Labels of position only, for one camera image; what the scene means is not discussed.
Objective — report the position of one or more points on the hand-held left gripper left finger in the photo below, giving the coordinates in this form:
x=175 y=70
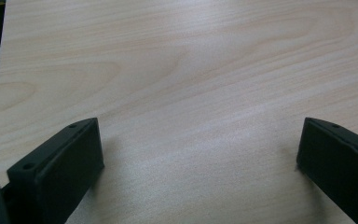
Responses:
x=56 y=174

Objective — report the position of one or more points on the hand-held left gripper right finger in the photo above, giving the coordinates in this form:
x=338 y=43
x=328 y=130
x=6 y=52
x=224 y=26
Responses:
x=338 y=161

